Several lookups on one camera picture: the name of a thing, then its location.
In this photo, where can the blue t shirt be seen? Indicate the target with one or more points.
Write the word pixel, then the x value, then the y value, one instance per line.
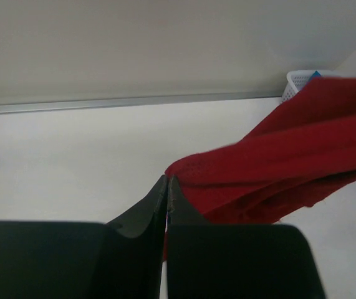
pixel 316 74

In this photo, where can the aluminium table edge rail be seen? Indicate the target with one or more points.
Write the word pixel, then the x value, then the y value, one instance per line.
pixel 131 102

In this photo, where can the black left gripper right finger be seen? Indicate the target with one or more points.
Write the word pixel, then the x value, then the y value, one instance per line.
pixel 206 260

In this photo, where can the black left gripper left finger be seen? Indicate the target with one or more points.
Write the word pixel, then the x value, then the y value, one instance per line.
pixel 118 259

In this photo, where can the red t shirt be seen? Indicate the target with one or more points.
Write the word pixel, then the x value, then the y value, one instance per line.
pixel 301 153

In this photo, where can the white plastic laundry basket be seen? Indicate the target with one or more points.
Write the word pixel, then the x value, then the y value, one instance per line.
pixel 297 79

